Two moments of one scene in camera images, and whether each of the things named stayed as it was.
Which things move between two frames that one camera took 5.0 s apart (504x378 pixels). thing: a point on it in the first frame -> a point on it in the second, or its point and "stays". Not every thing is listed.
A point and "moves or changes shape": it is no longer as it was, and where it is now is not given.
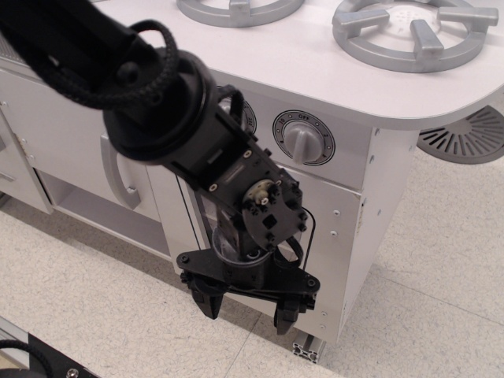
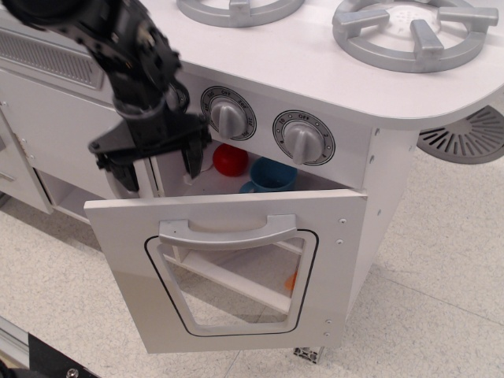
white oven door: (332, 235) moves or changes shape
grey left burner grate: (240, 14) stays
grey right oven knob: (304, 136) stays
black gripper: (223, 268) -> (150, 133)
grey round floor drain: (472, 139) stays
